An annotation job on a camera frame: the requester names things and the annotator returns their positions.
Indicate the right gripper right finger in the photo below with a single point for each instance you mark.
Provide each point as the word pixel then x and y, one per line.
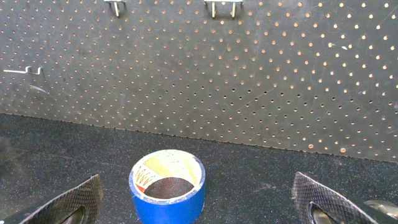
pixel 323 199

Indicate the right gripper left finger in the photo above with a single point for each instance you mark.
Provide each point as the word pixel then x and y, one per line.
pixel 71 205

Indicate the hammer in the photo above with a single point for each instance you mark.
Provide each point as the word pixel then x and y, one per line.
pixel 382 206

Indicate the roll of blue tape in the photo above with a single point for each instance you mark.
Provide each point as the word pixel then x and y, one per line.
pixel 168 211

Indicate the black pegboard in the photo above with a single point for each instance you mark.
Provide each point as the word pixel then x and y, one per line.
pixel 186 65

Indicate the metal hook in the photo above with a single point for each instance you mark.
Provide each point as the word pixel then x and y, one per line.
pixel 224 1
pixel 116 7
pixel 15 71

